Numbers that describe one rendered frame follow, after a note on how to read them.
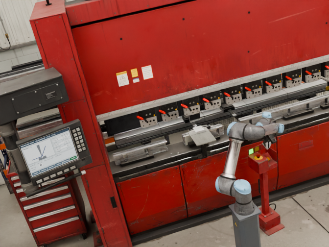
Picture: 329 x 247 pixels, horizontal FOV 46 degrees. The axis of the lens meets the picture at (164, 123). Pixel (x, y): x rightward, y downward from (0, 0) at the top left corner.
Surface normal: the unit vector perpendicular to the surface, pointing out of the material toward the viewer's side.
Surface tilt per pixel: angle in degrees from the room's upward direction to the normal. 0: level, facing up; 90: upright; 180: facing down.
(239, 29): 90
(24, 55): 90
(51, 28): 90
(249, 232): 90
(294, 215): 0
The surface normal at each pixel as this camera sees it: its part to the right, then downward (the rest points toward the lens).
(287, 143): 0.25, 0.41
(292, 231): -0.17, -0.87
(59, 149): 0.47, 0.33
